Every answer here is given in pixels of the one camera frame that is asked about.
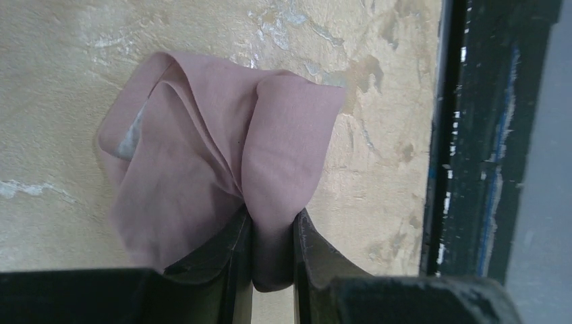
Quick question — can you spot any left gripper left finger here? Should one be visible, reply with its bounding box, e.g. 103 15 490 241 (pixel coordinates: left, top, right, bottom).
164 206 253 323

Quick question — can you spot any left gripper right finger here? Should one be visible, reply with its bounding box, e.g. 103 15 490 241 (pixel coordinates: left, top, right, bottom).
293 209 371 323

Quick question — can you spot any pink and white underwear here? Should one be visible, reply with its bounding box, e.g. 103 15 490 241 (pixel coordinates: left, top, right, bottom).
97 51 345 292

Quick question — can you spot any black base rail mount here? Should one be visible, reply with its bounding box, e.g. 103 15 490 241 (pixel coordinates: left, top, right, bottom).
420 1 563 283

